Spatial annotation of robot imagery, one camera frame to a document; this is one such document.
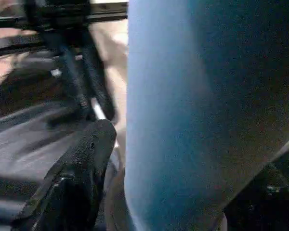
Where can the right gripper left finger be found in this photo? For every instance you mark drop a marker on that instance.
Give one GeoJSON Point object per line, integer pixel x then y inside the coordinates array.
{"type": "Point", "coordinates": [72, 187]}

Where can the white plastic table top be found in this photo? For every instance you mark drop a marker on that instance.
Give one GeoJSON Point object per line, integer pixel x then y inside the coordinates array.
{"type": "Point", "coordinates": [111, 62]}

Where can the white plastic table leg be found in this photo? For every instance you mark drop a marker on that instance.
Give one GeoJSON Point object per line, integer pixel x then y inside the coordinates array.
{"type": "Point", "coordinates": [192, 110]}

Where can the black plastic mat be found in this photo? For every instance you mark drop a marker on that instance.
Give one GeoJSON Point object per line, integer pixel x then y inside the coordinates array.
{"type": "Point", "coordinates": [29, 139]}

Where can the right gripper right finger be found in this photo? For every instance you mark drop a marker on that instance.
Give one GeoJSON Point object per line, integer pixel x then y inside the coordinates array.
{"type": "Point", "coordinates": [260, 202]}

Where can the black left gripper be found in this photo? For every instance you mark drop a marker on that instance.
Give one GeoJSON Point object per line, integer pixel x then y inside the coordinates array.
{"type": "Point", "coordinates": [58, 14]}

